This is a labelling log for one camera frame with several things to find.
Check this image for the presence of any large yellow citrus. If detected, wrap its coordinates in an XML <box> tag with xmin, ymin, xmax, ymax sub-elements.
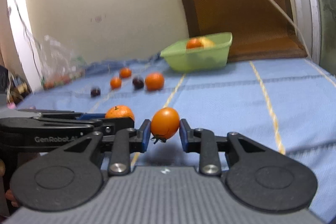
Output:
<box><xmin>198</xmin><ymin>36</ymin><xmax>216</xmax><ymax>48</ymax></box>

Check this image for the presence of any blue checked bedsheet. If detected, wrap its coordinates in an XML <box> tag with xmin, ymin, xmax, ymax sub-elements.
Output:
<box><xmin>16</xmin><ymin>56</ymin><xmax>336</xmax><ymax>224</ymax></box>

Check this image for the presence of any thin black cable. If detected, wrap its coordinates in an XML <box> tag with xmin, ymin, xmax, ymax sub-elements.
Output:
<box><xmin>7</xmin><ymin>0</ymin><xmax>45</xmax><ymax>83</ymax></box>

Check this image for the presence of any small mandarin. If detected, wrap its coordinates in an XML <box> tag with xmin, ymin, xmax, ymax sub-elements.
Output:
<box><xmin>110</xmin><ymin>77</ymin><xmax>122</xmax><ymax>90</ymax></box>

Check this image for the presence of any green plastic basin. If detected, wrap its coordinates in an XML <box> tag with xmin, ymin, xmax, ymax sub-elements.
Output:
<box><xmin>160</xmin><ymin>32</ymin><xmax>233</xmax><ymax>73</ymax></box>

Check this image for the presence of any smooth mandarin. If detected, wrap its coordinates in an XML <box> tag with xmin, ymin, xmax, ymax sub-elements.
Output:
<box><xmin>186</xmin><ymin>38</ymin><xmax>204</xmax><ymax>49</ymax></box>

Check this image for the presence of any white window frame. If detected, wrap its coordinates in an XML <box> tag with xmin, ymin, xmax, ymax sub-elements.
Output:
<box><xmin>282</xmin><ymin>0</ymin><xmax>336</xmax><ymax>73</ymax></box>

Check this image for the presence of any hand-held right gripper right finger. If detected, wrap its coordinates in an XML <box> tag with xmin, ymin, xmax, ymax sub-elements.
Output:
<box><xmin>179</xmin><ymin>118</ymin><xmax>279</xmax><ymax>177</ymax></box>

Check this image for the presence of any clear plastic produce bag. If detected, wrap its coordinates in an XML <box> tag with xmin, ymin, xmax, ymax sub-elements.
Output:
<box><xmin>39</xmin><ymin>35</ymin><xmax>88</xmax><ymax>90</ymax></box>

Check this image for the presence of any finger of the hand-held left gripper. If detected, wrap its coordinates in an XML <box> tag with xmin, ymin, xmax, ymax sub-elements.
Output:
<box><xmin>17</xmin><ymin>108</ymin><xmax>106</xmax><ymax>121</ymax></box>
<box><xmin>92</xmin><ymin>117</ymin><xmax>135</xmax><ymax>139</ymax></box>

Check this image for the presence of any orange tomato with stem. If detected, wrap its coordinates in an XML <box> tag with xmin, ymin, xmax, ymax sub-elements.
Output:
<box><xmin>119</xmin><ymin>67</ymin><xmax>132</xmax><ymax>79</ymax></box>
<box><xmin>150</xmin><ymin>107</ymin><xmax>180</xmax><ymax>144</ymax></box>

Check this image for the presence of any large dark plum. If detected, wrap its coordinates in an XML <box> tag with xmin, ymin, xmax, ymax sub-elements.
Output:
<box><xmin>132</xmin><ymin>76</ymin><xmax>145</xmax><ymax>90</ymax></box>

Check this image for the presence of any mandarin with stem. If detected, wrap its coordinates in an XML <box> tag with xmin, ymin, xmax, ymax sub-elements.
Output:
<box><xmin>105</xmin><ymin>105</ymin><xmax>135</xmax><ymax>121</ymax></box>

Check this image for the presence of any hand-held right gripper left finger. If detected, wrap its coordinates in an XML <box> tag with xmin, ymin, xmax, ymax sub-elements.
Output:
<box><xmin>52</xmin><ymin>119</ymin><xmax>152</xmax><ymax>177</ymax></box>

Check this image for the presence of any person's left hand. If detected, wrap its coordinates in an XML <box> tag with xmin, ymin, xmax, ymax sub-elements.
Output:
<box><xmin>0</xmin><ymin>160</ymin><xmax>20</xmax><ymax>209</ymax></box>

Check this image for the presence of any large orange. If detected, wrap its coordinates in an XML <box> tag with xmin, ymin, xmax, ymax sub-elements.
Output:
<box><xmin>145</xmin><ymin>72</ymin><xmax>165</xmax><ymax>91</ymax></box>

